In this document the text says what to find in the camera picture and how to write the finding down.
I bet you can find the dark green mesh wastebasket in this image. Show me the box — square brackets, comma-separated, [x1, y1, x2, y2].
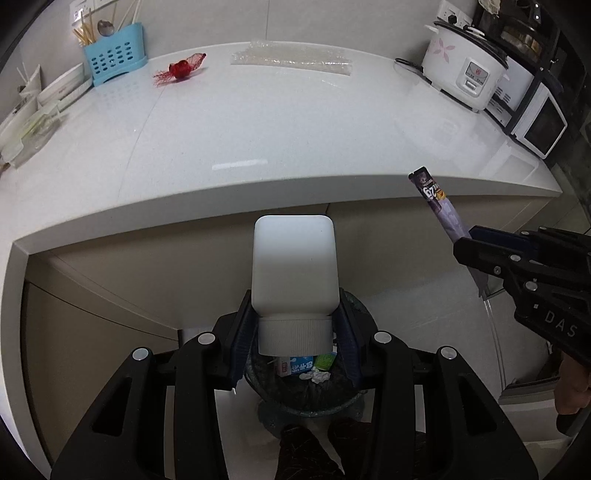
[242, 288, 372, 418]

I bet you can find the beige cabinet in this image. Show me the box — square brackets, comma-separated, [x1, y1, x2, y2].
[21, 198, 561, 467]

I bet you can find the white microwave oven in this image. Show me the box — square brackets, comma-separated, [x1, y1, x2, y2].
[510, 80, 568, 160]

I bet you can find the clear plastic container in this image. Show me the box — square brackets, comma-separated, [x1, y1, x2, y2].
[0, 99, 71, 169]

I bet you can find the white flowered rice cooker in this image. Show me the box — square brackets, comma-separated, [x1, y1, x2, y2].
[421, 19, 509, 113]

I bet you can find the black toaster oven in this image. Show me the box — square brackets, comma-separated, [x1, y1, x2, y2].
[475, 4, 561, 81]

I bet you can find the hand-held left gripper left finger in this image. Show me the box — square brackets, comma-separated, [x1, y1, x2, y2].
[50, 293, 259, 480]

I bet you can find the purple sachet packet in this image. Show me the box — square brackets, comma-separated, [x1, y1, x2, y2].
[407, 166, 490, 298]

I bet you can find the white wall outlet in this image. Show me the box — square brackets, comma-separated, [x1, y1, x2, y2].
[436, 0, 476, 26]
[69, 0, 98, 24]

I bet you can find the clear plastic wrapper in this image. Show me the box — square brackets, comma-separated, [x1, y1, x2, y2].
[230, 41, 354, 77]

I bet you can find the bundle of chopsticks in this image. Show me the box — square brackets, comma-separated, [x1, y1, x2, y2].
[73, 0, 142, 48]

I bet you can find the white plastic tray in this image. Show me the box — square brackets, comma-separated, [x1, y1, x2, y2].
[36, 64, 95, 109]

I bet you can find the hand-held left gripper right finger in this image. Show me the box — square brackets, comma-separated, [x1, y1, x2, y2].
[333, 288, 539, 480]

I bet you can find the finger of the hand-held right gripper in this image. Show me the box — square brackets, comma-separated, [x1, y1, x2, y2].
[453, 237, 526, 280]
[468, 225, 544, 253]

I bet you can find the person's right leg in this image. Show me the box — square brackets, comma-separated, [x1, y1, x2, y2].
[328, 418, 376, 480]

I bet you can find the blue utensil holder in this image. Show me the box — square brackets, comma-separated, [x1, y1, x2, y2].
[83, 24, 149, 88]

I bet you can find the white plastic bottle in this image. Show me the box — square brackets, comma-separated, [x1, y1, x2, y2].
[252, 215, 340, 357]

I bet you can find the black power cord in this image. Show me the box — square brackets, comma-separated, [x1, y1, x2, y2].
[394, 56, 435, 79]

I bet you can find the grey-blue slipper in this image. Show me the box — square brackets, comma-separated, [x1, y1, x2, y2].
[259, 401, 286, 430]

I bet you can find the red wrapped candy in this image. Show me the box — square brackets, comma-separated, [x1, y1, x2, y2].
[154, 52, 208, 85]

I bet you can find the blue white milk carton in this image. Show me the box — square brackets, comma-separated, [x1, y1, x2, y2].
[276, 355, 315, 378]

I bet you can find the person's right hand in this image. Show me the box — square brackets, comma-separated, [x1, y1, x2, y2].
[554, 355, 590, 437]

